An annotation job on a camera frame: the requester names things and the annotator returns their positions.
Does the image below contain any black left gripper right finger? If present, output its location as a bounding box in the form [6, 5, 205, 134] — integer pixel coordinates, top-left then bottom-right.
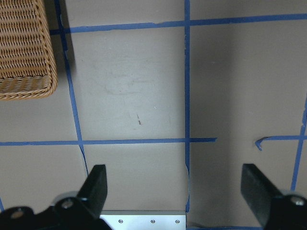
[241, 163, 281, 227]

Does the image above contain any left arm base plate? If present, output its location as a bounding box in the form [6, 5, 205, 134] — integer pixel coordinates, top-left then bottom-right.
[100, 211, 186, 230]

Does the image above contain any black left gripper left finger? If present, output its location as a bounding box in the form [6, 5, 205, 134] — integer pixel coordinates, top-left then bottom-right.
[77, 164, 107, 218]

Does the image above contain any tan wicker basket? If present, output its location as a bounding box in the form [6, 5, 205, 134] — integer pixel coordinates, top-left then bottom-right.
[0, 0, 58, 101]

